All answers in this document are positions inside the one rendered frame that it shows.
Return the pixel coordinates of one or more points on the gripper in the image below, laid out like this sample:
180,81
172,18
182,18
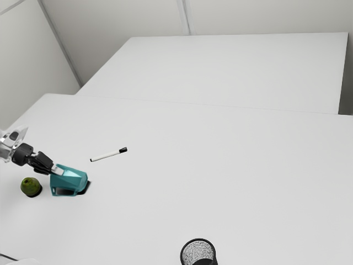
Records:
24,156

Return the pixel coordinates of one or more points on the teal faceted mug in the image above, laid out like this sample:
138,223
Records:
69,180

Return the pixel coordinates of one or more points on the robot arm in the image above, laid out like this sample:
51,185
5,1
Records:
8,143

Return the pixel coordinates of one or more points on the green round fruit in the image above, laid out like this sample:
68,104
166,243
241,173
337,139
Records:
30,185

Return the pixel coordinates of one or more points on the white marker pen black cap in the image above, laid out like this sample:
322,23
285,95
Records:
108,154

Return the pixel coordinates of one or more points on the black mesh pen holder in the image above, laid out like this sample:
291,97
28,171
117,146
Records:
198,251

